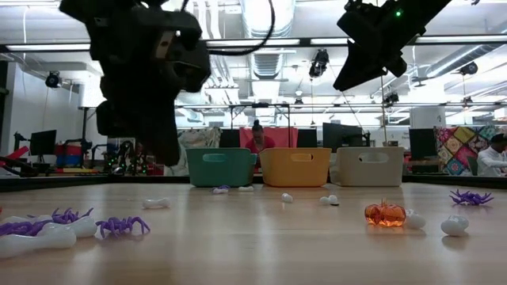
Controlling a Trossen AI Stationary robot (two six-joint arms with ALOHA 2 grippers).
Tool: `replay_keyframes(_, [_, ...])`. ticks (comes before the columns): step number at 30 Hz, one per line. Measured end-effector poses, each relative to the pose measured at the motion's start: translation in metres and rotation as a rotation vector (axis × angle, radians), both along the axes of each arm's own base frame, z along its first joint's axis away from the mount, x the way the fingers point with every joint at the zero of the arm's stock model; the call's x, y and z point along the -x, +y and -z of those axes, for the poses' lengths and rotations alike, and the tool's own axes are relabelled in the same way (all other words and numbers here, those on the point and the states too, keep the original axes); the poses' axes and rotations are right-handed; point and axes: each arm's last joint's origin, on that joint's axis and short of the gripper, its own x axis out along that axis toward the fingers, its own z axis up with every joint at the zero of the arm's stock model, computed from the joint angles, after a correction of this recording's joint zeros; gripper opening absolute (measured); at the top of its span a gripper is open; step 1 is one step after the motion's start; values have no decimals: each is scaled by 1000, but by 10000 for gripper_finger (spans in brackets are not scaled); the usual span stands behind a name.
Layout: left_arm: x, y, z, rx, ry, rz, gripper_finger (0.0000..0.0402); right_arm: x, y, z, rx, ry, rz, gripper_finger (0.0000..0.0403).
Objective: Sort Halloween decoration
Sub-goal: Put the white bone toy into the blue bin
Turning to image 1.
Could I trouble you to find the white cylindrical column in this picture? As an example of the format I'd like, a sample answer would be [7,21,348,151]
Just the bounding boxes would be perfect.
[410,105,447,129]

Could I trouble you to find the red cloth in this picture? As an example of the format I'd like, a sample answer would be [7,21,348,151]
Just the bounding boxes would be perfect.
[239,126,299,150]

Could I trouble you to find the teal plastic bin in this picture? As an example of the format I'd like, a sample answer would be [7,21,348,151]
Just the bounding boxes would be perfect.
[185,147,257,188]

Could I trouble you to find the person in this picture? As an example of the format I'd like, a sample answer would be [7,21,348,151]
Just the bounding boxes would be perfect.
[245,119,276,154]
[477,133,507,177]

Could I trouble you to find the black aluminium table frame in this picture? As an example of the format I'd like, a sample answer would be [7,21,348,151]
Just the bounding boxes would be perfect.
[0,173,507,194]

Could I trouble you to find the silver ventilation duct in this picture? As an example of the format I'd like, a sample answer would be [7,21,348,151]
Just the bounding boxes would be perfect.
[425,43,507,78]
[241,0,297,127]

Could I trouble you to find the yellow-orange plastic bin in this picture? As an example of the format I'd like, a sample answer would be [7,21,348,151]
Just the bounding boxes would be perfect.
[259,146,333,188]

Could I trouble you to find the orange plastic pumpkin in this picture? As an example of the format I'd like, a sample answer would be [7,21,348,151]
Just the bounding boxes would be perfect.
[364,199,408,229]

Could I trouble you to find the leaf print cloth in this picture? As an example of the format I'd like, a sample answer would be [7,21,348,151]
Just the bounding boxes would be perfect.
[164,126,222,177]

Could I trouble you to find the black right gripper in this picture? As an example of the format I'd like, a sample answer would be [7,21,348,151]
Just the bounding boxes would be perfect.
[332,2,427,92]

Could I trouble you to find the black hanging camera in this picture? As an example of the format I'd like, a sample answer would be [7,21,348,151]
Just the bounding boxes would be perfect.
[308,47,330,79]

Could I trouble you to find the black metal rack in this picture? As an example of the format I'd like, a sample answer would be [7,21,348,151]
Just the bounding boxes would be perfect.
[78,104,100,175]

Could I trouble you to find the black monitor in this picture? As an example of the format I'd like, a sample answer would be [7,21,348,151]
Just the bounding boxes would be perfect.
[219,128,241,149]
[408,127,439,159]
[322,122,364,154]
[297,128,318,149]
[29,129,58,157]

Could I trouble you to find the light grey plastic bin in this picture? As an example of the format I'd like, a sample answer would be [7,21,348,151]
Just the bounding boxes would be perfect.
[330,146,405,188]

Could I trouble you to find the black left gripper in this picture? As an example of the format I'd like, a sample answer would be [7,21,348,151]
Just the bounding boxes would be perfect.
[96,59,183,167]

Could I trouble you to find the colourful patchwork quilt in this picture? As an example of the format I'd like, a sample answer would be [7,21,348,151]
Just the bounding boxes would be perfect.
[433,125,507,177]

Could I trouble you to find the black overhead frame beam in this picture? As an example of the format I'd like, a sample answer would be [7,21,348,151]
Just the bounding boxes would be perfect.
[0,35,507,51]

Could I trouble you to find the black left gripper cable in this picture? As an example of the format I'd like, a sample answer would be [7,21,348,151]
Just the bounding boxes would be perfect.
[180,0,276,56]

